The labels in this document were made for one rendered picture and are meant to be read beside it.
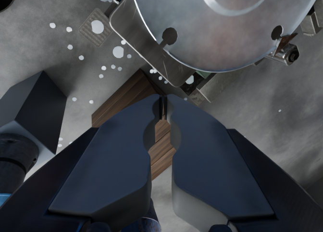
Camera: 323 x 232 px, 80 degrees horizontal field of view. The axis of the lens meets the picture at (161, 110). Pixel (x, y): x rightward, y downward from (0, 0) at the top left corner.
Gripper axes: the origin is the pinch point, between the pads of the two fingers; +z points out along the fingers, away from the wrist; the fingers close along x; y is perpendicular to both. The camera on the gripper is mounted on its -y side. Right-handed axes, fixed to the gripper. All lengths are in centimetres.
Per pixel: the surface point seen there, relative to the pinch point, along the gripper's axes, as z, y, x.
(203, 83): 35.4, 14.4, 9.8
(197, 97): 36.4, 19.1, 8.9
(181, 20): 16.9, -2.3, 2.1
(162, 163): 62, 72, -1
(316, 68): 140, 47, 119
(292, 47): 22.0, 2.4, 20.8
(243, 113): 120, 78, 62
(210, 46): 18.4, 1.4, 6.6
